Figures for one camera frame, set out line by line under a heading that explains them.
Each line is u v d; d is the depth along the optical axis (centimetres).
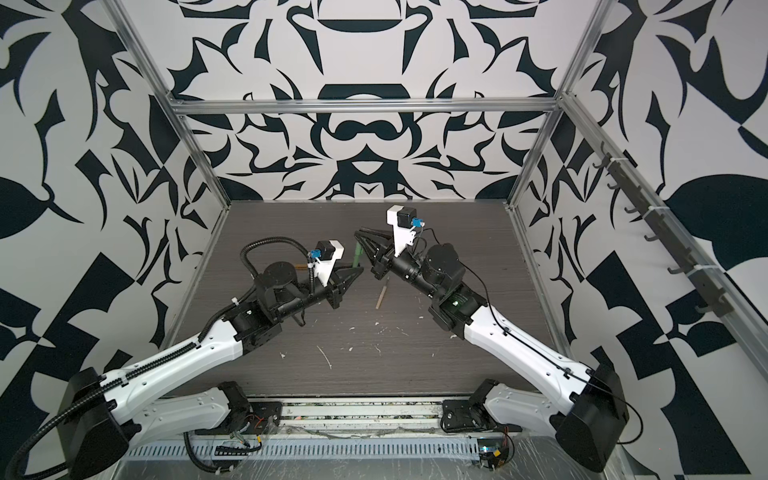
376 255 59
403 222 54
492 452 71
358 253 65
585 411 38
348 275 64
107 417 39
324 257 58
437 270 49
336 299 62
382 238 59
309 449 78
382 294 96
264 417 73
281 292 53
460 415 74
